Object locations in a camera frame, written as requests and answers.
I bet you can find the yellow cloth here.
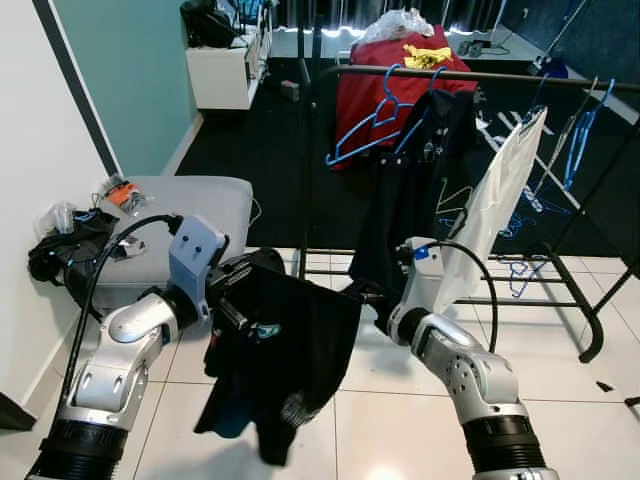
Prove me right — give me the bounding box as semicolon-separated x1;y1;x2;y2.
402;45;454;72

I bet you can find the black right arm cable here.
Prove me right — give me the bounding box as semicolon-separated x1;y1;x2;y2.
425;239;500;353

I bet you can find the black metal clothes rack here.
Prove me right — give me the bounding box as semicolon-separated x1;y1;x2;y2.
295;0;640;364

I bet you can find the white printed T-shirt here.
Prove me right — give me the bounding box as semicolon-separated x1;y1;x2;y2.
432;108;550;314

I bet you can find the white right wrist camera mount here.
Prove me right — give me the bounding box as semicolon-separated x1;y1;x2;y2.
397;236;447;314

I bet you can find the black printed T-shirt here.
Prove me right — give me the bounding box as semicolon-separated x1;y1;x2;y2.
193;250;364;467

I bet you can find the white crumpled plastic bag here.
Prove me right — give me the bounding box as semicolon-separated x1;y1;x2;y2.
358;8;437;47

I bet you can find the black backpack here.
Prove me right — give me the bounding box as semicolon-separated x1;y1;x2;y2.
180;0;242;50

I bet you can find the blue bag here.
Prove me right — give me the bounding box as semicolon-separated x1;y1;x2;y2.
235;0;272;27

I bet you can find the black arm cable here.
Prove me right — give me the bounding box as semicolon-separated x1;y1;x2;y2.
78;212;187;403
425;239;500;353

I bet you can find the dark curtain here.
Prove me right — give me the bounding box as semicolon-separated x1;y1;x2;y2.
270;0;522;32

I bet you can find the dark navy garment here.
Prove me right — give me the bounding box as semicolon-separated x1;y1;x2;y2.
350;90;479;303

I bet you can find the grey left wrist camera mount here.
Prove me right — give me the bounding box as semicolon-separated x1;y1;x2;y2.
167;212;230;297

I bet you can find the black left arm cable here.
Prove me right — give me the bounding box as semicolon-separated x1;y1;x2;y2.
78;212;187;403

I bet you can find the white cabinet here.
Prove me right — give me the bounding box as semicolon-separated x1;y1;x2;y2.
185;25;274;111

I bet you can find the clear plastic bag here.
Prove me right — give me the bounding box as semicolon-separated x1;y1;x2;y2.
38;200;82;237

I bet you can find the small clear packet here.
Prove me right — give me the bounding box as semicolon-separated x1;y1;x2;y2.
110;235;152;262

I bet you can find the grey ottoman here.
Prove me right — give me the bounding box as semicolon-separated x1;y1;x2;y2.
65;175;257;312

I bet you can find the black sling bag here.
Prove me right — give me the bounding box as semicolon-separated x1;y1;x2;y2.
27;205;120;292

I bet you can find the blue mop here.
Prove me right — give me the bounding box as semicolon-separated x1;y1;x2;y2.
535;0;592;81

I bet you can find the orange packet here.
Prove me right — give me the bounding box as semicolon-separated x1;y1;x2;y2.
100;175;150;217

